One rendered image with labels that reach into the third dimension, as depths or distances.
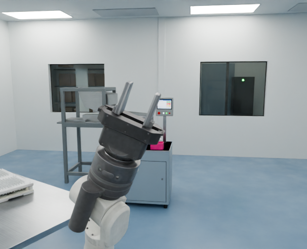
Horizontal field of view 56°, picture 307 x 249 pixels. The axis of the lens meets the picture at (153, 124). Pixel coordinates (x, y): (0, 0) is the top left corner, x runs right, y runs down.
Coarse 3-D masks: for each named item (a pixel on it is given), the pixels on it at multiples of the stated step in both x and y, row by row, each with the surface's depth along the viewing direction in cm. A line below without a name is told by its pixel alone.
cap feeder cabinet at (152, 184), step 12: (168, 144) 387; (144, 156) 357; (156, 156) 355; (168, 156) 353; (144, 168) 358; (156, 168) 356; (168, 168) 355; (144, 180) 361; (156, 180) 359; (168, 180) 357; (132, 192) 365; (144, 192) 363; (156, 192) 361; (168, 192) 360; (168, 204) 362
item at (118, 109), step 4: (128, 84) 50; (132, 84) 52; (124, 88) 50; (128, 88) 50; (124, 92) 50; (128, 92) 51; (120, 96) 50; (124, 96) 50; (128, 96) 53; (120, 100) 50; (124, 100) 51; (120, 104) 51; (124, 104) 52; (116, 108) 51; (120, 108) 51; (124, 108) 54; (116, 112) 51; (120, 112) 52
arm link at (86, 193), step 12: (84, 180) 59; (96, 180) 53; (72, 192) 58; (84, 192) 51; (96, 192) 52; (108, 192) 53; (120, 192) 54; (84, 204) 52; (96, 204) 55; (108, 204) 55; (72, 216) 54; (84, 216) 53; (96, 216) 55; (72, 228) 54; (84, 228) 55
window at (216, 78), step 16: (208, 64) 603; (224, 64) 599; (240, 64) 595; (256, 64) 591; (208, 80) 608; (224, 80) 604; (240, 80) 599; (256, 80) 595; (208, 96) 613; (224, 96) 609; (240, 96) 604; (256, 96) 600; (208, 112) 618; (224, 112) 614; (240, 112) 609; (256, 112) 605
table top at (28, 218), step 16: (48, 192) 196; (64, 192) 196; (0, 208) 171; (16, 208) 171; (32, 208) 171; (48, 208) 171; (64, 208) 171; (0, 224) 153; (16, 224) 153; (32, 224) 153; (48, 224) 153; (64, 224) 157; (0, 240) 138; (16, 240) 138; (32, 240) 141
